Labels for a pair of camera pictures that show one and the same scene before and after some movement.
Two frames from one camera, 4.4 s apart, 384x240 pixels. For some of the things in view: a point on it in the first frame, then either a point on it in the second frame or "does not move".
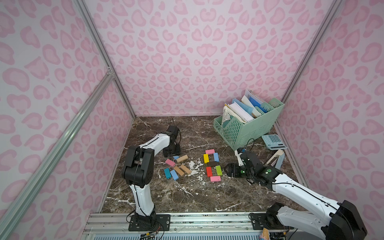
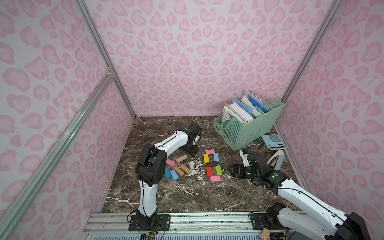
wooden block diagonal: x=185 y=169 does not move
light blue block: x=174 y=174 does not move
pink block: x=215 y=178 does not move
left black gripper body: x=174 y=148 to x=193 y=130
